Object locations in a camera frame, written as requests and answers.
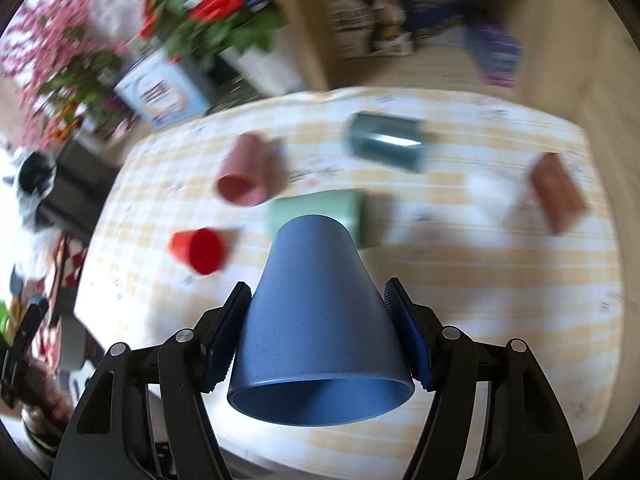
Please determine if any blue plastic cup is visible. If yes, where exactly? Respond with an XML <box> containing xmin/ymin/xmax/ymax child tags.
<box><xmin>228</xmin><ymin>214</ymin><xmax>414</xmax><ymax>427</ymax></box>

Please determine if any red plastic cup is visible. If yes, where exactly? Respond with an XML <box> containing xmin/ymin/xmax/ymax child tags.
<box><xmin>168</xmin><ymin>228</ymin><xmax>229</xmax><ymax>275</ymax></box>

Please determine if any green plastic cup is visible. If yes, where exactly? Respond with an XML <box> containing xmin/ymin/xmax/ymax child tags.
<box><xmin>267</xmin><ymin>190</ymin><xmax>366</xmax><ymax>248</ymax></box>

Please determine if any small white cup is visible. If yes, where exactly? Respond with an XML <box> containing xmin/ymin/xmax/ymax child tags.
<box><xmin>466</xmin><ymin>166</ymin><xmax>525</xmax><ymax>226</ymax></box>

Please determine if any pink plastic cup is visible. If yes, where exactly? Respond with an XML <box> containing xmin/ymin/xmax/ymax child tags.
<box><xmin>214</xmin><ymin>131</ymin><xmax>288</xmax><ymax>207</ymax></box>

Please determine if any dark teal transparent cup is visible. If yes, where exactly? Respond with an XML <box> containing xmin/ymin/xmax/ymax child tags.
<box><xmin>346</xmin><ymin>112</ymin><xmax>426</xmax><ymax>172</ymax></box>

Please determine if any brown transparent cup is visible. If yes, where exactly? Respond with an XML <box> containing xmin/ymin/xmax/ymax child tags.
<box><xmin>529</xmin><ymin>152</ymin><xmax>588</xmax><ymax>235</ymax></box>

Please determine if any person's left hand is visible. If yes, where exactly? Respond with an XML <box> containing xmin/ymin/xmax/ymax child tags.
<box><xmin>21</xmin><ymin>364</ymin><xmax>74</xmax><ymax>429</ymax></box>

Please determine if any yellow plaid floral tablecloth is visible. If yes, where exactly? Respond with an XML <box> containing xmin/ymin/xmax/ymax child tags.
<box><xmin>75</xmin><ymin>88</ymin><xmax>623</xmax><ymax>442</ymax></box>

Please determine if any white jacket on chair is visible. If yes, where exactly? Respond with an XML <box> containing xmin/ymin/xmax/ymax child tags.
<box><xmin>14</xmin><ymin>151</ymin><xmax>56</xmax><ymax>216</ymax></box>

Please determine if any black chair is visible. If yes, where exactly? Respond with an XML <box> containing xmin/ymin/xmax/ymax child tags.
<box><xmin>36</xmin><ymin>141</ymin><xmax>118</xmax><ymax>244</ymax></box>

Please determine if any probiotic box light blue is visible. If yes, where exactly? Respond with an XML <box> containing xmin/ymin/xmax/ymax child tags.
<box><xmin>114</xmin><ymin>49</ymin><xmax>215</xmax><ymax>129</ymax></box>

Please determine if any white flower pot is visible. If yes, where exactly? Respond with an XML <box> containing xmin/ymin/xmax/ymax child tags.
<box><xmin>219</xmin><ymin>26</ymin><xmax>306</xmax><ymax>96</ymax></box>

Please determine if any pink blossom arrangement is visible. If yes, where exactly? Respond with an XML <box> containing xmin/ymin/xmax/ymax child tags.
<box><xmin>1</xmin><ymin>0</ymin><xmax>132</xmax><ymax>150</ymax></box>

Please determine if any purple box on shelf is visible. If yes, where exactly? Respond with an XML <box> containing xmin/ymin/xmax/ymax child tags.
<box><xmin>466</xmin><ymin>21</ymin><xmax>523</xmax><ymax>88</ymax></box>

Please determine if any biscuit box on shelf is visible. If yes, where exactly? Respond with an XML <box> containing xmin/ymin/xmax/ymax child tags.
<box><xmin>322</xmin><ymin>0</ymin><xmax>414</xmax><ymax>60</ymax></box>

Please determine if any red rose bouquet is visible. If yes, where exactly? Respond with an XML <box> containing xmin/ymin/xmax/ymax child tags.
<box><xmin>139</xmin><ymin>0</ymin><xmax>288</xmax><ymax>73</ymax></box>

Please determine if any dark blue box on shelf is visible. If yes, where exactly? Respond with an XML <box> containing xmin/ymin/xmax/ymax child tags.
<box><xmin>407</xmin><ymin>0</ymin><xmax>468</xmax><ymax>48</ymax></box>

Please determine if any wooden shelf unit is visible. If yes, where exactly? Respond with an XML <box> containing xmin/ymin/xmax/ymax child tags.
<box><xmin>276</xmin><ymin>0</ymin><xmax>639</xmax><ymax>122</ymax></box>

